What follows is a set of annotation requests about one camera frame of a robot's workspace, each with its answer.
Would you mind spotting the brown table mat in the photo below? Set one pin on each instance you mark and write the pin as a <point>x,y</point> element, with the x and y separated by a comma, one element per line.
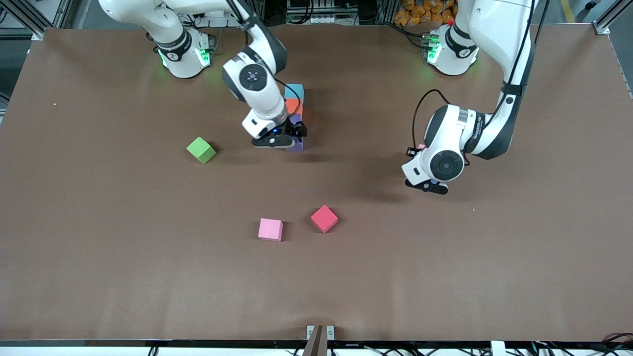
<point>445,272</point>

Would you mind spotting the red foam block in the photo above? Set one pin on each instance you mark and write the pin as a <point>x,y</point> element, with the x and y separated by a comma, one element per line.
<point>324,218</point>

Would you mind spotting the cyan foam block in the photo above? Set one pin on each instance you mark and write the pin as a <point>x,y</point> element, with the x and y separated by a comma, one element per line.
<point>295,91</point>

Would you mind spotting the metal clamp bracket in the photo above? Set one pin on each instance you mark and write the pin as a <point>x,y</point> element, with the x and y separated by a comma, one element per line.
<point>320,333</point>

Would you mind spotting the orange bag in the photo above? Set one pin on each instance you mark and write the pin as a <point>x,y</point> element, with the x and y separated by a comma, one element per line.
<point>420,10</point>

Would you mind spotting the orange foam block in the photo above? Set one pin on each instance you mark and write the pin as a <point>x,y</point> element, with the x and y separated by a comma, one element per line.
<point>295,106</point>

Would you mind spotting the purple foam block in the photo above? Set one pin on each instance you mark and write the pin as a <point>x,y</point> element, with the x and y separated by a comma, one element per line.
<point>295,146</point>
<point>296,118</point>

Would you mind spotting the aluminium frame profile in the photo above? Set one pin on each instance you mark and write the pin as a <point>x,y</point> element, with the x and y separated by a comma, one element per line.
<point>34,22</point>
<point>610,15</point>

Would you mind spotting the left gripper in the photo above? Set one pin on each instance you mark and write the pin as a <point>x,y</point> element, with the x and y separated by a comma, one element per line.
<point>410,152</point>

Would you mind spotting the white power strip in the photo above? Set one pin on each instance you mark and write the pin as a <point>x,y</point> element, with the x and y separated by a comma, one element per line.
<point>212,21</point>
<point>316,19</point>

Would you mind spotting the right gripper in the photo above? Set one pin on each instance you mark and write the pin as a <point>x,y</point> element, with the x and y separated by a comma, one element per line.
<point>295,131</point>

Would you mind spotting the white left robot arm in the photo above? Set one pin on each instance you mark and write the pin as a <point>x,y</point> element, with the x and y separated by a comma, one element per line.
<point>499,29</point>

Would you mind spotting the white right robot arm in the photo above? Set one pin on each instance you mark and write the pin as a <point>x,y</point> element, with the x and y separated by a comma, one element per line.
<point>148,15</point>

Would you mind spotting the green foam block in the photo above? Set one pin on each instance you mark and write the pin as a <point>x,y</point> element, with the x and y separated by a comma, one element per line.
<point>201,150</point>

